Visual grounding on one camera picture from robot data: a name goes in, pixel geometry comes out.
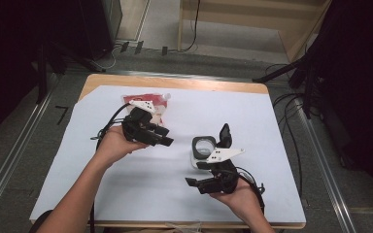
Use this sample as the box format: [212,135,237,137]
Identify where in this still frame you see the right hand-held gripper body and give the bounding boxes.
[199,147,246,195]

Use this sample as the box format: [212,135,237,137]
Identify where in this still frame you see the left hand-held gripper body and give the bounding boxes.
[121,99,157,145]

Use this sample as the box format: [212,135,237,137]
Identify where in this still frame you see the red and white spout pouch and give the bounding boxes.
[120,92,172,126]

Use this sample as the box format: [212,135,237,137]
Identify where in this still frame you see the person's right hand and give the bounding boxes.
[209,177,264,225]

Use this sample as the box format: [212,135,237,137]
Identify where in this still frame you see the person's left hand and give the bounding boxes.
[93,124,151,170]

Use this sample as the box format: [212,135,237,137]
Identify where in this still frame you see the wooden table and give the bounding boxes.
[28,73,307,230]

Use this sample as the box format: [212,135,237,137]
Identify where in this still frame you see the white paper sheet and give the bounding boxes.
[29,84,307,224]

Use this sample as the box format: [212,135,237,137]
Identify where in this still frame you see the black cabinet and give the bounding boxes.
[77,0,124,62]

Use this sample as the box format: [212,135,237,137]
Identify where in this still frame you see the black metal stand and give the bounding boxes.
[34,40,106,105]

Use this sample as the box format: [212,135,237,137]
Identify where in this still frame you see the black tripod stand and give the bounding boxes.
[252,51,322,119]

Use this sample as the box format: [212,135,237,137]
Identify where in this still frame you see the dark round seat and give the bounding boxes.
[28,209,54,233]

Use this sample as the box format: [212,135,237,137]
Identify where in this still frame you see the dark curtain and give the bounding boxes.
[314,0,373,212]

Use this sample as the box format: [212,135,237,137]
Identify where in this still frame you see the right hand-held gripper black cable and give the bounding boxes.
[235,166,267,216]

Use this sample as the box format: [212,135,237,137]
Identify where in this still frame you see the metal floor rail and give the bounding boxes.
[67,69,254,83]
[0,74,57,225]
[294,96,357,233]

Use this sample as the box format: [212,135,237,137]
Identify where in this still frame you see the white floor cable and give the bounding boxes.
[99,44,121,71]

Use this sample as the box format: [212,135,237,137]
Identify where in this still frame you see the black floor cables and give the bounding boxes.
[264,62,306,197]

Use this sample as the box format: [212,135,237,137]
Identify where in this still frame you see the thin black hanging cable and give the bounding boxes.
[178,0,202,53]

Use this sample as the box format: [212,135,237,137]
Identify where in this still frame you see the light wooden frame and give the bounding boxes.
[177,0,333,63]

